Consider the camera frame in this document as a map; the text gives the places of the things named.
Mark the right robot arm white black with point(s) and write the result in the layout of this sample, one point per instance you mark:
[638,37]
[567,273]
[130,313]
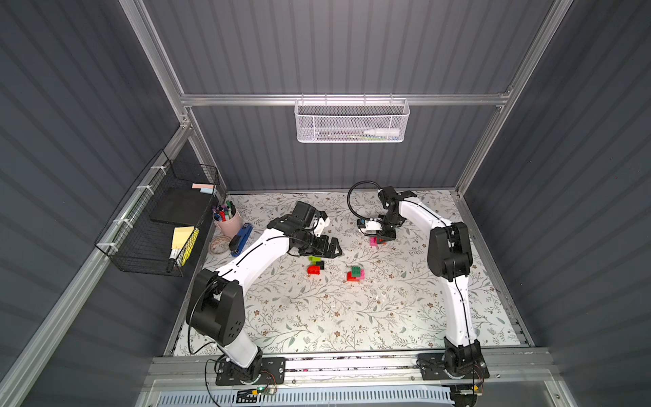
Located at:
[449,257]

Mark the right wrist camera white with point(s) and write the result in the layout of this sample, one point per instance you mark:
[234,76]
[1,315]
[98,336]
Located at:
[370,226]

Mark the white wire mesh basket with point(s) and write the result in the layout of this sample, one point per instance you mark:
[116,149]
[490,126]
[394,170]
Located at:
[343,120]

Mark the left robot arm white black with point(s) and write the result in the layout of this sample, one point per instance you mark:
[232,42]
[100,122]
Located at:
[217,303]

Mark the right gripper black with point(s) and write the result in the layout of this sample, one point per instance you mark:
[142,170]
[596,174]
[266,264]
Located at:
[383,234]

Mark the pink pen cup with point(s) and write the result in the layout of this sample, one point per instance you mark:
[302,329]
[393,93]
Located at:
[230,227]

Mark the yellow sticky note pad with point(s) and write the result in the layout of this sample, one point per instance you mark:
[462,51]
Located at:
[182,245]

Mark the black wire wall basket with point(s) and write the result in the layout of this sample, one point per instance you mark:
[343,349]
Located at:
[136,244]

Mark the white marker in basket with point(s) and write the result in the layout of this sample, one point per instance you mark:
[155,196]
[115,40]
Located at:
[386,133]

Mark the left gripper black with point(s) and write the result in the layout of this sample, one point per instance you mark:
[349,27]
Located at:
[322,245]

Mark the round tape roll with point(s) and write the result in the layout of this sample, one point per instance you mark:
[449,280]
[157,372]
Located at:
[220,245]

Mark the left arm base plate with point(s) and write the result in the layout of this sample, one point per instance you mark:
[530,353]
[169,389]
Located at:
[263,371]

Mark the aluminium rail front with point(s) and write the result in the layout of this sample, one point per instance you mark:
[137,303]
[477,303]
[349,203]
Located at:
[411,366]

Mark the black notebook in basket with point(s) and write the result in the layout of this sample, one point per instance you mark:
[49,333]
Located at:
[181,207]

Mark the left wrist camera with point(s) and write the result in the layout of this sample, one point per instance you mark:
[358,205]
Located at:
[322,223]

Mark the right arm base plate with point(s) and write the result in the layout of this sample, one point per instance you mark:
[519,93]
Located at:
[441,366]

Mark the blue stapler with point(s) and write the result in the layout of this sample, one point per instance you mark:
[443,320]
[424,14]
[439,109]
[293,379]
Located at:
[239,241]

